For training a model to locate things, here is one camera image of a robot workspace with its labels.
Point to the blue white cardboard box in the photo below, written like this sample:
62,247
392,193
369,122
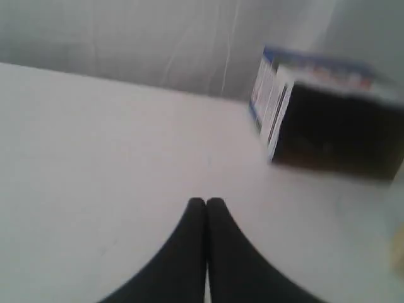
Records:
328,114

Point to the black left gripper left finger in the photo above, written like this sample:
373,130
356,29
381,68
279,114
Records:
177,273

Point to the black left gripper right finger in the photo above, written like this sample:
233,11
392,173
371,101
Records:
237,272

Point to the white backdrop curtain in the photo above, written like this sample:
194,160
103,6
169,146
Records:
205,47

